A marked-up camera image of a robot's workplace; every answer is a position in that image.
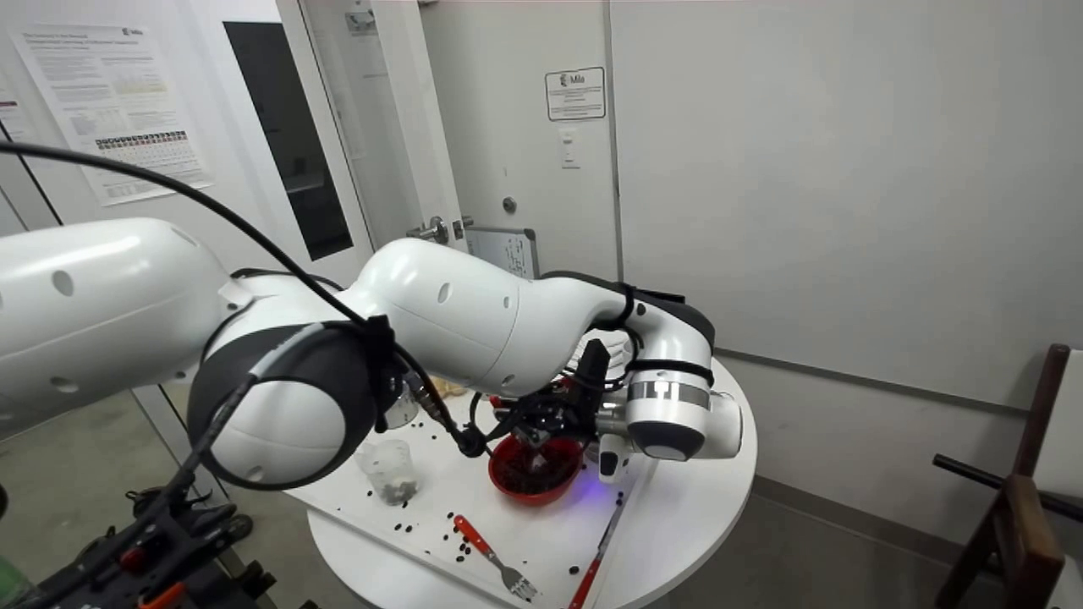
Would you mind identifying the white plastic tray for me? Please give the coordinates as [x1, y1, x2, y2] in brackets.
[286, 382, 671, 593]

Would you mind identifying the dark wooden chair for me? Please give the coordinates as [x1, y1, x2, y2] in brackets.
[930, 342, 1083, 609]

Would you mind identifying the red bowl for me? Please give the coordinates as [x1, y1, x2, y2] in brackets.
[484, 430, 594, 510]

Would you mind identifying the grey framed wall panel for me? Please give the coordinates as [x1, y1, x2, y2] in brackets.
[465, 222, 543, 283]

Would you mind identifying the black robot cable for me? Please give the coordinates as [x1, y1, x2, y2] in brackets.
[0, 140, 491, 609]

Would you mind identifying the white light switch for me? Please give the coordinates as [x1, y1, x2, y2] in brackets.
[559, 120, 585, 174]

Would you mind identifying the coffee beans pile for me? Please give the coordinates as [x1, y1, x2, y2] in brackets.
[496, 444, 578, 494]

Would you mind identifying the white door with window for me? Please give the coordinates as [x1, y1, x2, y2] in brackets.
[218, 0, 469, 296]

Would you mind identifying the silver door lever handle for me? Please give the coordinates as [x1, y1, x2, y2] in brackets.
[423, 212, 471, 248]

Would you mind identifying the white wall sign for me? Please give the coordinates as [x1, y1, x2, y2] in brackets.
[543, 61, 608, 126]

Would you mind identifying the clear plastic measuring cup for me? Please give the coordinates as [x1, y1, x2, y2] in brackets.
[355, 430, 423, 506]

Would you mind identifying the red-handled steel spoon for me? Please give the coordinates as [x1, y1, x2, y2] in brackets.
[519, 424, 559, 470]

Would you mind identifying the red-handled steel fork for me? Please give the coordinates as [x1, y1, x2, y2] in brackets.
[446, 510, 543, 604]

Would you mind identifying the white paper poster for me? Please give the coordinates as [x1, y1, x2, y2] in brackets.
[7, 20, 215, 211]

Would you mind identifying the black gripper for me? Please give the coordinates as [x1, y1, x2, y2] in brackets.
[510, 377, 620, 440]

